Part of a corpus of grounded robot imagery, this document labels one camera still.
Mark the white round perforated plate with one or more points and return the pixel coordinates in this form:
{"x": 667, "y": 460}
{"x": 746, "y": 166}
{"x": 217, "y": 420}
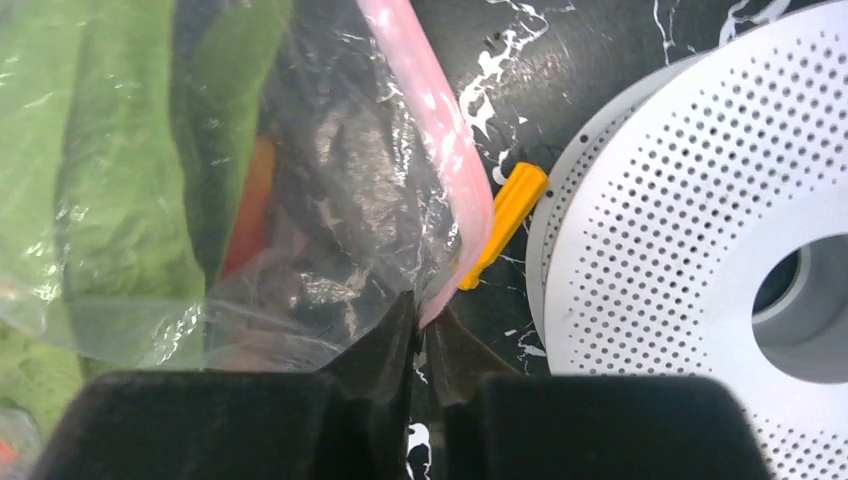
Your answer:
{"x": 698, "y": 225}

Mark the clear zip top bag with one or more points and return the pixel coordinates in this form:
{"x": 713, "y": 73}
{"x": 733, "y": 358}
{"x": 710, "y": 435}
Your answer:
{"x": 378, "y": 190}

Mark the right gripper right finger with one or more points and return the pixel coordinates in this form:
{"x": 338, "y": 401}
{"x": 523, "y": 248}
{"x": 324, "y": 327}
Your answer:
{"x": 496, "y": 423}

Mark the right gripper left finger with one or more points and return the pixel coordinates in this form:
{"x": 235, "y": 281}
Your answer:
{"x": 348, "y": 420}

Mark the orange toy fruit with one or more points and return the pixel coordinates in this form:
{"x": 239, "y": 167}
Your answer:
{"x": 248, "y": 238}

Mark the yellow handled screwdriver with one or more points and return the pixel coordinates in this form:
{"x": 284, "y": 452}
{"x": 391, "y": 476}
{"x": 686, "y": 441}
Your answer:
{"x": 513, "y": 203}

